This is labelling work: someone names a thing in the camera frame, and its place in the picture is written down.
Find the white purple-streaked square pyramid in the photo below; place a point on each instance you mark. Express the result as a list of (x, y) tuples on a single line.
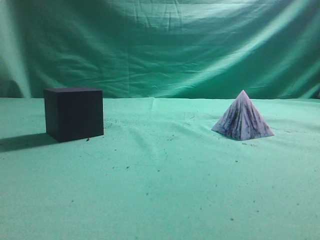
[(242, 121)]

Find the dark purple cube block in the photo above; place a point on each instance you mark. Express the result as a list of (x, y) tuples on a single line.
[(73, 113)]

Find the green table cloth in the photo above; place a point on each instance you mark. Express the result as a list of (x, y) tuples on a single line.
[(159, 172)]

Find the green backdrop cloth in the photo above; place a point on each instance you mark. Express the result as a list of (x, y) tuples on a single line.
[(193, 49)]

